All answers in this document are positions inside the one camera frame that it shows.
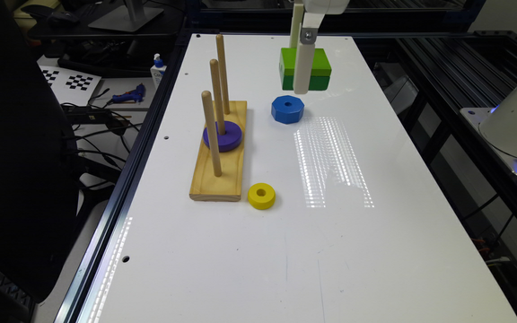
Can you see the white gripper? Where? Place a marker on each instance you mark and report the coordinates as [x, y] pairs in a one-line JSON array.
[[304, 32]]

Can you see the green square block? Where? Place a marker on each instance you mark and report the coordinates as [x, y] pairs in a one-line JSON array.
[[320, 71]]

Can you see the blue octagonal block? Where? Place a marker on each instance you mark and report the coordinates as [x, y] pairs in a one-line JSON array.
[[287, 109]]

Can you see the rear wooden peg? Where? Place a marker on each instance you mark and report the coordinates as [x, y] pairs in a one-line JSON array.
[[223, 73]]

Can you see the wooden peg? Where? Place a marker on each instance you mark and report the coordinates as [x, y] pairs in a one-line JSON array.
[[211, 132], [215, 76], [223, 73]]

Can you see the middle wooden peg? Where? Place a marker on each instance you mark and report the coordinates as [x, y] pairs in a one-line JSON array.
[[215, 76]]

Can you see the front wooden peg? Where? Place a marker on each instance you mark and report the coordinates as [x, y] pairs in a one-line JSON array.
[[211, 132]]

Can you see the white lotion bottle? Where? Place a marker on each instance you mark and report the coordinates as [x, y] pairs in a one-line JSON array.
[[157, 70]]

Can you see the wooden peg base board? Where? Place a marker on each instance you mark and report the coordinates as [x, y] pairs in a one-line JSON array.
[[205, 185]]

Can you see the silver monitor stand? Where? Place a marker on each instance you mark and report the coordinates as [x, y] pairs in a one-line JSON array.
[[129, 17]]

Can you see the blue glue gun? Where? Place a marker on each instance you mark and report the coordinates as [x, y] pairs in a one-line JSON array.
[[136, 95]]

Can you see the checkerboard calibration sheet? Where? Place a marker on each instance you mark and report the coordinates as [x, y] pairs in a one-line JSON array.
[[70, 86]]

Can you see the black computer mouse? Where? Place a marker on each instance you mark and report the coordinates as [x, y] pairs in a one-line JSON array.
[[62, 19]]

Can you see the purple ring block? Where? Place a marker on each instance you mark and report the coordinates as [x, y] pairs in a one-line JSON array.
[[231, 139]]

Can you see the yellow ring block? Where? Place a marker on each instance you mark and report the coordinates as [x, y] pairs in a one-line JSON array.
[[261, 196]]

